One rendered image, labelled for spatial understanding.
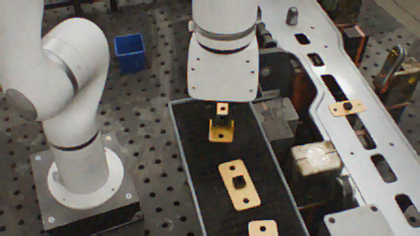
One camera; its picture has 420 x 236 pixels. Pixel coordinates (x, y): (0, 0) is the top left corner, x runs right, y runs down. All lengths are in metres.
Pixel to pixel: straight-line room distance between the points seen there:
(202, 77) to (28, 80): 0.31
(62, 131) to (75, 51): 0.18
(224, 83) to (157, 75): 0.89
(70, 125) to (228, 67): 0.42
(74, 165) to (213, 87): 0.46
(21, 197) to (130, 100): 0.45
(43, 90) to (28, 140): 0.65
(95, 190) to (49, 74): 0.40
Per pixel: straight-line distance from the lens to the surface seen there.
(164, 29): 1.71
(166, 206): 1.17
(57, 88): 0.79
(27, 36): 0.76
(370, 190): 0.89
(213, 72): 0.61
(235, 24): 0.55
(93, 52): 0.85
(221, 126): 0.72
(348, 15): 1.39
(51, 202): 1.12
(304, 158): 0.80
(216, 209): 0.63
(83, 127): 0.92
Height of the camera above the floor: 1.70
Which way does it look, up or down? 48 degrees down
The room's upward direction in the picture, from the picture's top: straight up
